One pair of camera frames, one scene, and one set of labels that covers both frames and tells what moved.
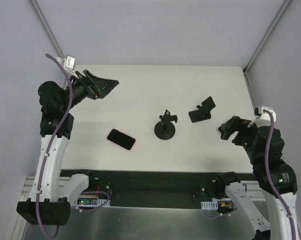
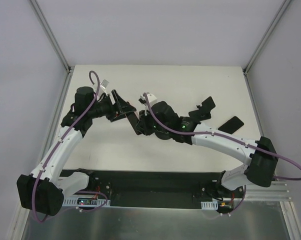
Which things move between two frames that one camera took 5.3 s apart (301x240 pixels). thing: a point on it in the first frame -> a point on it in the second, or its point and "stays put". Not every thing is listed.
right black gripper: x=239 y=131 -> x=143 y=124
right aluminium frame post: x=246 y=68 stays put
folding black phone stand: x=203 y=112 stays put
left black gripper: x=89 y=88 -> x=114 y=107
